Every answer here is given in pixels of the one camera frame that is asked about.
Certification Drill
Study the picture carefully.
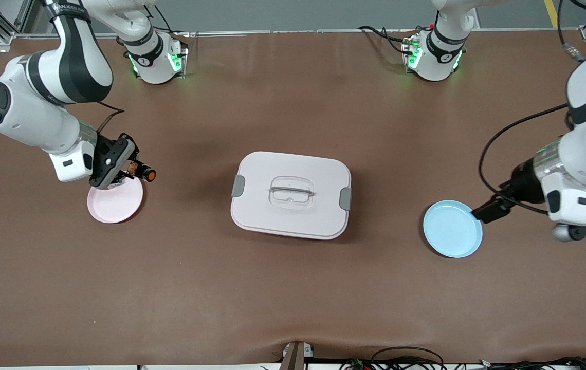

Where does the pink round plate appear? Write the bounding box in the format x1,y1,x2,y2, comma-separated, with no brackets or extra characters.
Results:
87,177,144,224

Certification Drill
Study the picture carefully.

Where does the light blue round plate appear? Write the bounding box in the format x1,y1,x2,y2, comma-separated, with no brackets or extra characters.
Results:
423,199,484,258

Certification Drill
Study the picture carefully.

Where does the white lidded storage box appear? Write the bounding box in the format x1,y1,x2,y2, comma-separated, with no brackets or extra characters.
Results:
230,151,352,241

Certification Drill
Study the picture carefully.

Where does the brown table cover mat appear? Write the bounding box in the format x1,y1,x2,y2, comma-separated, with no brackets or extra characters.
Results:
0,30,586,366

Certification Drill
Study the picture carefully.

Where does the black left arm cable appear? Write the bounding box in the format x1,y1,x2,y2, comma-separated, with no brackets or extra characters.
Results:
479,0,584,215

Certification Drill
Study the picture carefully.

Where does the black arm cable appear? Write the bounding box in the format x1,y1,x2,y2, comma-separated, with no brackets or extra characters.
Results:
479,0,584,215
95,100,125,133

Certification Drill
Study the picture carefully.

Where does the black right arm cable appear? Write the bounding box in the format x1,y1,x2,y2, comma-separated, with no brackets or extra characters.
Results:
95,100,125,133

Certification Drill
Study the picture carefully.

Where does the black right base cable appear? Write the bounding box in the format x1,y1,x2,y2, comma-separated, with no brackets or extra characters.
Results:
141,4,174,34

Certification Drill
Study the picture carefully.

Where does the black base cable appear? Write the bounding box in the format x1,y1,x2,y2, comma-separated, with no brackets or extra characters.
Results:
357,25,418,54
141,4,174,34

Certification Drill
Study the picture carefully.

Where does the black looped cable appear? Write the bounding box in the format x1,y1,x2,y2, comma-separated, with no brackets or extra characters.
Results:
370,346,446,370

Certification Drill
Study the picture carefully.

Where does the black cable bundle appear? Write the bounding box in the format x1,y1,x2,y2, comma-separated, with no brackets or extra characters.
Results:
478,357,586,370

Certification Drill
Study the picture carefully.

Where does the black left base cable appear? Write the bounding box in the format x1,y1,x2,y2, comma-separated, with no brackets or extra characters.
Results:
357,25,418,54

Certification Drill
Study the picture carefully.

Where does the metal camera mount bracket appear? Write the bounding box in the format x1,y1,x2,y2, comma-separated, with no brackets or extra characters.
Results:
279,341,315,370

